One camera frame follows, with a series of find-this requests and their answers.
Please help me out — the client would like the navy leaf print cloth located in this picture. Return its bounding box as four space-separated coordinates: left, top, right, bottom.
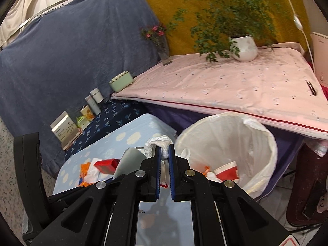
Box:
64 100 144 159

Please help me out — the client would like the glass vase with pink flowers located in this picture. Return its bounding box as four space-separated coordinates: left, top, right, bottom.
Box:
140 25 173 66

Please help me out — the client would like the white and gold gift box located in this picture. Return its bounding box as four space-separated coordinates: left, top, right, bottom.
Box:
50 111 81 149

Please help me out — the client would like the trash bin with white bag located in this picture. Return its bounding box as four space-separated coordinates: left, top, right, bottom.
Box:
175 112 278 200

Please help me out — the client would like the dark red stool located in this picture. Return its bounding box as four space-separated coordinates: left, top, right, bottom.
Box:
286 133 328 227

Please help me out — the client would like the pink floral cloth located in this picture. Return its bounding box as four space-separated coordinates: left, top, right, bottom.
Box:
111 42 328 140

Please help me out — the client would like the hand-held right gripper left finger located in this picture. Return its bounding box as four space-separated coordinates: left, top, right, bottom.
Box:
24 143 163 246

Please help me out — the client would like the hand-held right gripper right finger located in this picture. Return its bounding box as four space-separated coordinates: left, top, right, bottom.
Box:
168 143 305 246

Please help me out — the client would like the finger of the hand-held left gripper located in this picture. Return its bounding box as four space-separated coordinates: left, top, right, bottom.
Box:
13 132 68 227

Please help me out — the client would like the red and white paper cup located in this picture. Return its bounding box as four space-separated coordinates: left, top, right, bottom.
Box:
214 161 240 181
113 147 146 180

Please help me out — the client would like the orange print tin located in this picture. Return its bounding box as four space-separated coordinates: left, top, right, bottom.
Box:
80 105 95 122

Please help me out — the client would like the cream curtain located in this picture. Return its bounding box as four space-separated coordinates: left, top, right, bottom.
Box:
0 0 110 47

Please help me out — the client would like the small green and white box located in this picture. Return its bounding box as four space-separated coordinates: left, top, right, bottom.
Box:
76 116 90 130

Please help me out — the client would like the green tissue box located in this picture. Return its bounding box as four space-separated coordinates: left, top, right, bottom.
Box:
108 71 135 92

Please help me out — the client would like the white appliance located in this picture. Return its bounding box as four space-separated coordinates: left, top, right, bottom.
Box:
310 31 328 88

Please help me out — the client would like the yellow cloth backdrop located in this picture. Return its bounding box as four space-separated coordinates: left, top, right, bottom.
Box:
131 0 312 57

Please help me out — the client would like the white sock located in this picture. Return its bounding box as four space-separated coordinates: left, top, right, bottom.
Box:
87 157 103 182
143 134 173 182

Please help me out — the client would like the green plant in white pot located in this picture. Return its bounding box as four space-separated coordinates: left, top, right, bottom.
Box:
168 0 282 62

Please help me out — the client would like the grey tall bottle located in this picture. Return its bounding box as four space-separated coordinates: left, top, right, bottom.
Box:
85 95 101 115

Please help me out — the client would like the white lamp cord with switch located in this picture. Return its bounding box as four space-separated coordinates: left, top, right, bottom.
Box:
275 0 315 72

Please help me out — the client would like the blue planet print tablecloth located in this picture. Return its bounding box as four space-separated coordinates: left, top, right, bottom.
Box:
52 113 177 198

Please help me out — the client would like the white round canister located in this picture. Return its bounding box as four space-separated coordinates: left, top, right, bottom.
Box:
90 88 104 103

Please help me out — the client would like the metal rail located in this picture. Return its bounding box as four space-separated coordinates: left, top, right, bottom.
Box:
0 0 116 50

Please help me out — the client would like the blue-grey blanket backdrop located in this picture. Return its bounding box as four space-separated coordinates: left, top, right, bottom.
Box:
0 0 164 175

